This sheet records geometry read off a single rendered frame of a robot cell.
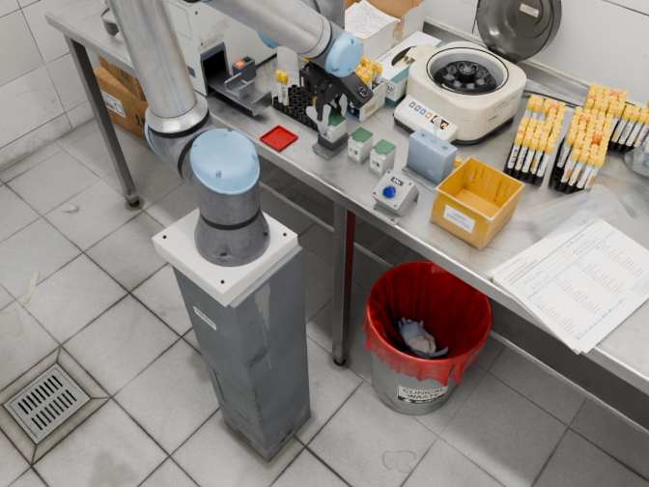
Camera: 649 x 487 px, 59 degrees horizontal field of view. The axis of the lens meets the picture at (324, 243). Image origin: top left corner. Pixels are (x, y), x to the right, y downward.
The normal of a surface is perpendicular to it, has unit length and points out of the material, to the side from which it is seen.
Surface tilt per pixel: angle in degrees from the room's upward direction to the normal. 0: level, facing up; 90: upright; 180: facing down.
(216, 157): 8
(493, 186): 90
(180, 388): 0
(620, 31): 90
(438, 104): 90
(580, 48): 90
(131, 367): 0
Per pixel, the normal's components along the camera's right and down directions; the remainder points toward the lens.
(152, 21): 0.54, 0.65
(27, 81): 0.76, 0.50
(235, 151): 0.13, -0.60
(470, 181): -0.66, 0.58
